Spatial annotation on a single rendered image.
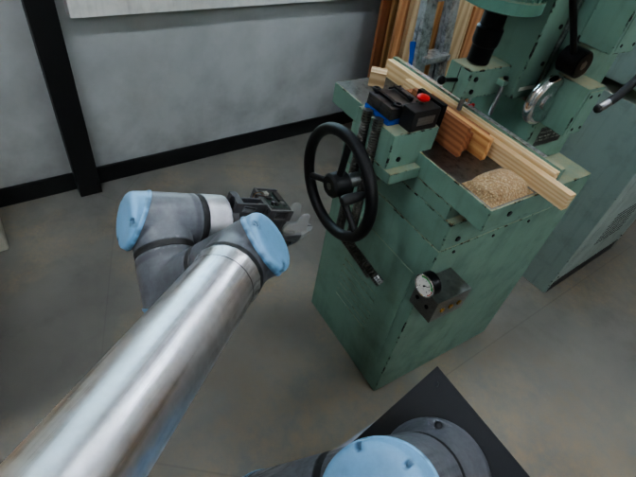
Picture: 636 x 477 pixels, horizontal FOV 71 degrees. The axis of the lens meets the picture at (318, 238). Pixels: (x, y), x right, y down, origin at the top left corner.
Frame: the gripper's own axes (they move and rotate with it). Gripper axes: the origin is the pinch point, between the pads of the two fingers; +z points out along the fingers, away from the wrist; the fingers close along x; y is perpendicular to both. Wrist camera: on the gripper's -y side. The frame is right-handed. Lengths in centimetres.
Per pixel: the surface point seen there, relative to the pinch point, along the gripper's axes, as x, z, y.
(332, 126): 15.6, 9.3, 16.8
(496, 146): -3, 42, 28
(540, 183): -17, 42, 27
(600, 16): -2, 49, 60
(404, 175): 3.1, 25.2, 13.6
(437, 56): 79, 109, 33
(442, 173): -3.2, 28.3, 18.7
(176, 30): 144, 24, -6
